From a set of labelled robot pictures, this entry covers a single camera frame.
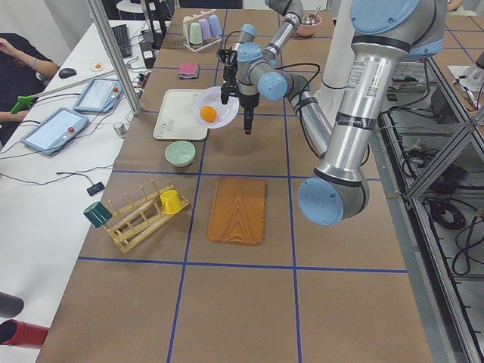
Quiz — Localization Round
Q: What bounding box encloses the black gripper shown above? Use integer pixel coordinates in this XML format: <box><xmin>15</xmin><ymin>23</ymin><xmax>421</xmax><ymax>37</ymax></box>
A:
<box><xmin>221</xmin><ymin>64</ymin><xmax>238</xmax><ymax>104</ymax></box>
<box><xmin>239</xmin><ymin>93</ymin><xmax>259</xmax><ymax>135</ymax></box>

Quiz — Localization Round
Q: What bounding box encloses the white round plate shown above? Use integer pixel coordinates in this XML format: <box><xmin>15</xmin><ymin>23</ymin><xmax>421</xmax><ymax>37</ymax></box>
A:
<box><xmin>193</xmin><ymin>86</ymin><xmax>239</xmax><ymax>129</ymax></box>

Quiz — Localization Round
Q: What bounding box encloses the orange fruit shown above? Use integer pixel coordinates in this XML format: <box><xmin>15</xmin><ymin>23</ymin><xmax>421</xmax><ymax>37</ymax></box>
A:
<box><xmin>200</xmin><ymin>105</ymin><xmax>218</xmax><ymax>123</ymax></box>

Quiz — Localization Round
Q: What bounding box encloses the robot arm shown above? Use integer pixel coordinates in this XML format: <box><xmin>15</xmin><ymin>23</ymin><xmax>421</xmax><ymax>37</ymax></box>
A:
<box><xmin>217</xmin><ymin>1</ymin><xmax>304</xmax><ymax>104</ymax></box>
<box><xmin>237</xmin><ymin>1</ymin><xmax>447</xmax><ymax>225</ymax></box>

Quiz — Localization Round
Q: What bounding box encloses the cream bear tray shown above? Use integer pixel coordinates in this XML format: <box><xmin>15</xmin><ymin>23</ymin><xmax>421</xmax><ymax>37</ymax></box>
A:
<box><xmin>153</xmin><ymin>89</ymin><xmax>208</xmax><ymax>141</ymax></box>

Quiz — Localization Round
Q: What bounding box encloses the wooden tray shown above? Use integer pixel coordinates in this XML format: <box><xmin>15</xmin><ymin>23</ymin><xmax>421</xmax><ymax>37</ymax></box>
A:
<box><xmin>206</xmin><ymin>176</ymin><xmax>267</xmax><ymax>246</ymax></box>

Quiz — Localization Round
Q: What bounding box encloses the grey cloth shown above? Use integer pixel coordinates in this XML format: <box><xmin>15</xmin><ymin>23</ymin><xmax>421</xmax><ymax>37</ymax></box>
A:
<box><xmin>177</xmin><ymin>63</ymin><xmax>200</xmax><ymax>80</ymax></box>

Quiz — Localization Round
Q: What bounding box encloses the blue cup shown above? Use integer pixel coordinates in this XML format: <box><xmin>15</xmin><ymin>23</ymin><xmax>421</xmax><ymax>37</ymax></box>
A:
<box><xmin>208</xmin><ymin>14</ymin><xmax>222</xmax><ymax>38</ymax></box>

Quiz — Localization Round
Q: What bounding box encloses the green cup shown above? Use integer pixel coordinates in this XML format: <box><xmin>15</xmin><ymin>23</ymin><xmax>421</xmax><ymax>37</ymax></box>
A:
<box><xmin>189</xmin><ymin>22</ymin><xmax>203</xmax><ymax>47</ymax></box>

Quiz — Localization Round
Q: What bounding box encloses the purple cup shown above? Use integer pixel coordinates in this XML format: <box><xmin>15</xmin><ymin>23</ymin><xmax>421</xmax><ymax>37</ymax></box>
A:
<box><xmin>198</xmin><ymin>18</ymin><xmax>212</xmax><ymax>41</ymax></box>

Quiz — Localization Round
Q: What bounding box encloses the green bowl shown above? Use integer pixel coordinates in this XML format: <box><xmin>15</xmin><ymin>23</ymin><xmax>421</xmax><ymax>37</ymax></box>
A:
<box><xmin>164</xmin><ymin>141</ymin><xmax>196</xmax><ymax>167</ymax></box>

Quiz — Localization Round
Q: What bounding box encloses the pink bowl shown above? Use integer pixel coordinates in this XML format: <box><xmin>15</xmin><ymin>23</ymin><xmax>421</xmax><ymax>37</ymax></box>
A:
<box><xmin>296</xmin><ymin>14</ymin><xmax>321</xmax><ymax>37</ymax></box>

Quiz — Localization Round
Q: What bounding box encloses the metal scoop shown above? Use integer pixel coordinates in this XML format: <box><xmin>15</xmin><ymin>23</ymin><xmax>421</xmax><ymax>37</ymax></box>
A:
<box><xmin>302</xmin><ymin>5</ymin><xmax>321</xmax><ymax>26</ymax></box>

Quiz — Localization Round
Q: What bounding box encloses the small metal cylinder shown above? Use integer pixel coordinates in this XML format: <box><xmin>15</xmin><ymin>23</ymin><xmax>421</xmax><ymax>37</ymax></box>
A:
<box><xmin>113</xmin><ymin>122</ymin><xmax>127</xmax><ymax>138</ymax></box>

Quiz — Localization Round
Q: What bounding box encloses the black keyboard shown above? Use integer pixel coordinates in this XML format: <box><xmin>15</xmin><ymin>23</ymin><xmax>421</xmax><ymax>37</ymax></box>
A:
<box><xmin>111</xmin><ymin>24</ymin><xmax>132</xmax><ymax>58</ymax></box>

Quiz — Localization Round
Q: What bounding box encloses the yellow mug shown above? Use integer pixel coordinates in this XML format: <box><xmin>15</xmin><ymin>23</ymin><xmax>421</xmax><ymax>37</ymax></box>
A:
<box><xmin>160</xmin><ymin>189</ymin><xmax>182</xmax><ymax>215</ymax></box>

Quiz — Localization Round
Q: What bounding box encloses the far teach pendant tablet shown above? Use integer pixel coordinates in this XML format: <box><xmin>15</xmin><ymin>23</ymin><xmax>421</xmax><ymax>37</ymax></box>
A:
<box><xmin>73</xmin><ymin>77</ymin><xmax>123</xmax><ymax>113</ymax></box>

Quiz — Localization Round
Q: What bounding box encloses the teach pendant tablet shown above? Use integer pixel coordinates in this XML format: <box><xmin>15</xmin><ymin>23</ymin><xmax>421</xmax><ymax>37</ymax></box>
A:
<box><xmin>20</xmin><ymin>107</ymin><xmax>89</xmax><ymax>156</ymax></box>
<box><xmin>73</xmin><ymin>77</ymin><xmax>123</xmax><ymax>113</ymax></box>

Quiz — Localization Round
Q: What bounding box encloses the black computer mouse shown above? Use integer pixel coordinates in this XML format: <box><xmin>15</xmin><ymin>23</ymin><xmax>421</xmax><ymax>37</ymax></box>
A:
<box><xmin>58</xmin><ymin>67</ymin><xmax>77</xmax><ymax>79</ymax></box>

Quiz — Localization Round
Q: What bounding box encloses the wooden mug drying rack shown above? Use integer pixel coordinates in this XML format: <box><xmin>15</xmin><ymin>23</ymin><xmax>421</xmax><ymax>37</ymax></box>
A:
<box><xmin>103</xmin><ymin>180</ymin><xmax>190</xmax><ymax>253</ymax></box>

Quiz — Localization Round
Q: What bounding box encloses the small black device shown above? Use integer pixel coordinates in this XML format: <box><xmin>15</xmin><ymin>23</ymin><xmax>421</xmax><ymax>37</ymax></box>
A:
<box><xmin>86</xmin><ymin>182</ymin><xmax>105</xmax><ymax>197</ymax></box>

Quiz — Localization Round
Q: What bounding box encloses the dark green mug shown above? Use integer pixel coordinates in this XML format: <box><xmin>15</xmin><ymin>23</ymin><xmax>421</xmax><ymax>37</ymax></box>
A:
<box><xmin>83</xmin><ymin>201</ymin><xmax>113</xmax><ymax>228</ymax></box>

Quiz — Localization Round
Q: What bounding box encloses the near teach pendant tablet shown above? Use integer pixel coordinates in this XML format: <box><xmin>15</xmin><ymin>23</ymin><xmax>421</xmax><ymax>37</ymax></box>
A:
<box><xmin>20</xmin><ymin>107</ymin><xmax>89</xmax><ymax>156</ymax></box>

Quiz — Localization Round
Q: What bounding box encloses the person in black shirt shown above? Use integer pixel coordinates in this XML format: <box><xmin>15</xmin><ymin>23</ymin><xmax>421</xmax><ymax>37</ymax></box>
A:
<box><xmin>1</xmin><ymin>33</ymin><xmax>60</xmax><ymax>145</ymax></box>

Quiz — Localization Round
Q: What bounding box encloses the red cylinder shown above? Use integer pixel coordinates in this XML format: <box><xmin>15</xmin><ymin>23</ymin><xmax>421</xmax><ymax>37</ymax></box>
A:
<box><xmin>1</xmin><ymin>319</ymin><xmax>49</xmax><ymax>349</ymax></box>

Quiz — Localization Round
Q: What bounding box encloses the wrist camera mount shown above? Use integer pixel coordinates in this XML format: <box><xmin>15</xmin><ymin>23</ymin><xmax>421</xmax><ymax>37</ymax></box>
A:
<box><xmin>217</xmin><ymin>48</ymin><xmax>237</xmax><ymax>69</ymax></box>

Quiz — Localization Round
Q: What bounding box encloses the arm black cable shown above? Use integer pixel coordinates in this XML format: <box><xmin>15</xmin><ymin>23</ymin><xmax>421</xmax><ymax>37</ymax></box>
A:
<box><xmin>274</xmin><ymin>62</ymin><xmax>322</xmax><ymax>103</ymax></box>
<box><xmin>224</xmin><ymin>29</ymin><xmax>243</xmax><ymax>50</ymax></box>

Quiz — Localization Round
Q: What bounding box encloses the white wire cup rack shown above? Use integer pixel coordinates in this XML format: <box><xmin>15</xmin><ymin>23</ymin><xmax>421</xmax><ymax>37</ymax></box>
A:
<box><xmin>182</xmin><ymin>9</ymin><xmax>222</xmax><ymax>52</ymax></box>

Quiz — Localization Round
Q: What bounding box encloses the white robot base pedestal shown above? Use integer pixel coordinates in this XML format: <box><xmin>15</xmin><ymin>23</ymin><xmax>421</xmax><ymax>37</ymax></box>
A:
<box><xmin>318</xmin><ymin>0</ymin><xmax>355</xmax><ymax>107</ymax></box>

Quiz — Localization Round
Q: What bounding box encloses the aluminium frame post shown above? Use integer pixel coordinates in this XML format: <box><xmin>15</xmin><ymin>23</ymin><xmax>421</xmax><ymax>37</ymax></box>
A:
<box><xmin>85</xmin><ymin>0</ymin><xmax>141</xmax><ymax>116</ymax></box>

